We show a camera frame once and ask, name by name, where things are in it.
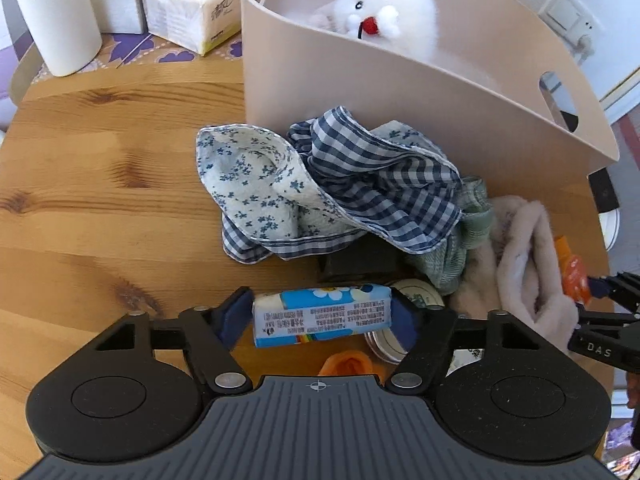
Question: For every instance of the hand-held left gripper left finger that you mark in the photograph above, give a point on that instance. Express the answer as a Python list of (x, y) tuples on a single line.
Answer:
[(235, 316)]

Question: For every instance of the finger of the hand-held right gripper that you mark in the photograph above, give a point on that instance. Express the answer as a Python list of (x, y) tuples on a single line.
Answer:
[(605, 316), (600, 287)]

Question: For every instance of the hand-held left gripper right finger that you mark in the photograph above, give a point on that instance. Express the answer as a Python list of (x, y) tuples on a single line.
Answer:
[(403, 321)]

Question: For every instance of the orange snack packet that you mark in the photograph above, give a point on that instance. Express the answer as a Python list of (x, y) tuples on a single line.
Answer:
[(572, 275)]

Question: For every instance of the small black box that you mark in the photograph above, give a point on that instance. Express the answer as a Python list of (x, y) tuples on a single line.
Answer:
[(360, 261)]

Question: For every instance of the blue white pocket tissue pack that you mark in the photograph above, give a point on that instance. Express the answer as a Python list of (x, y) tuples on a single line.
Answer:
[(320, 317)]

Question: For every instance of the pink fluffy cloth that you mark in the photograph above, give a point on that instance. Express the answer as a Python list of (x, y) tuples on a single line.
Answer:
[(520, 260)]

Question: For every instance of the blue floral gingham cloth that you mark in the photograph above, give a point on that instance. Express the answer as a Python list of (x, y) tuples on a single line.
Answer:
[(280, 190)]

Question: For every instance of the beige plastic basket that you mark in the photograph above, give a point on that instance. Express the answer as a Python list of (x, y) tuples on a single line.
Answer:
[(400, 85)]

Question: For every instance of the wooden desktop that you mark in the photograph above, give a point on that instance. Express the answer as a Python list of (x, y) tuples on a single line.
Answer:
[(100, 185)]

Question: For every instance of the round metal tin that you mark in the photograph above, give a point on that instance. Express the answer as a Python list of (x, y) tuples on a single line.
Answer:
[(416, 292)]

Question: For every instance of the orange soft item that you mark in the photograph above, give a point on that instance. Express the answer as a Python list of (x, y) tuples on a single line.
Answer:
[(350, 364)]

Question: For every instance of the green knitted sock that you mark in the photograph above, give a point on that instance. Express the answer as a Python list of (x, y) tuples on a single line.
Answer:
[(455, 255)]

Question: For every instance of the white power plug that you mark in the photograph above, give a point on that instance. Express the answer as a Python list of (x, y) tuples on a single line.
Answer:
[(580, 44)]

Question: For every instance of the purple floral table mat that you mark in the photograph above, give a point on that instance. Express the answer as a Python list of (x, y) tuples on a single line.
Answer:
[(130, 47)]

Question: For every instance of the white soft tissue pack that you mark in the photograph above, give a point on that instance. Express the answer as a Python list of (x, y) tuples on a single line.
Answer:
[(190, 7)]

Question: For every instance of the white plush toy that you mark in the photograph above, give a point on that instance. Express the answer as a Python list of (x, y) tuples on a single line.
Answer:
[(395, 0)]

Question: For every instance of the white thermos bottle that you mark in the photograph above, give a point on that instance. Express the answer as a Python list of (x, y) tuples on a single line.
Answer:
[(55, 15)]

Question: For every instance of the white wall socket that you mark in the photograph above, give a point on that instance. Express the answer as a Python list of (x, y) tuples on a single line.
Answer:
[(590, 24)]

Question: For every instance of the white wall switch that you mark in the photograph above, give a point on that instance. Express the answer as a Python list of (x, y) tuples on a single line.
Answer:
[(561, 10)]

